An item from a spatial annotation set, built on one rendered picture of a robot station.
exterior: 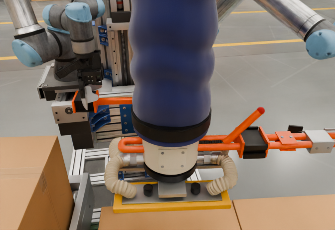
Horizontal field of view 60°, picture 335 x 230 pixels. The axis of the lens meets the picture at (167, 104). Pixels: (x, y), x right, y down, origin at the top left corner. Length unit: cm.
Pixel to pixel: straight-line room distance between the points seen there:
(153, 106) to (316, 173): 199
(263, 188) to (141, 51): 178
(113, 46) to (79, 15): 45
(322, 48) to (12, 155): 101
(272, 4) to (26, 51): 86
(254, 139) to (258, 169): 150
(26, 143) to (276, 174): 182
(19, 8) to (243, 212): 122
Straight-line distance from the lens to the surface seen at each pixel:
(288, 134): 99
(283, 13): 91
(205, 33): 64
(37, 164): 107
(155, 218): 135
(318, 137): 102
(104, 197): 190
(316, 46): 85
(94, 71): 103
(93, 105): 108
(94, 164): 212
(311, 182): 246
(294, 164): 256
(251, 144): 91
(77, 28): 98
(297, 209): 149
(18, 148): 117
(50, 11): 107
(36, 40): 122
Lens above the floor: 163
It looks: 32 degrees down
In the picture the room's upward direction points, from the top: straight up
